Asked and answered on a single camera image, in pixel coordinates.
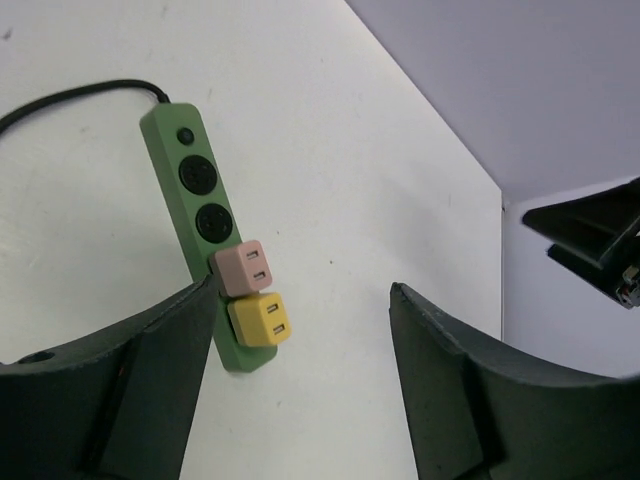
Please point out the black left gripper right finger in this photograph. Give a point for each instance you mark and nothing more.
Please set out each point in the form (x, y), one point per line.
(478, 408)

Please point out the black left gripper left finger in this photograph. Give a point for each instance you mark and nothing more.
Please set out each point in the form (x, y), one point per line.
(116, 404)

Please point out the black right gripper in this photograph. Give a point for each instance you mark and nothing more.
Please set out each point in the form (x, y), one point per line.
(597, 239)

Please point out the yellow plug adapter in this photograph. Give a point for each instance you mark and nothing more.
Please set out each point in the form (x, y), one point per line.
(259, 320)

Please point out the green power strip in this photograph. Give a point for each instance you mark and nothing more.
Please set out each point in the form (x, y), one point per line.
(200, 211)

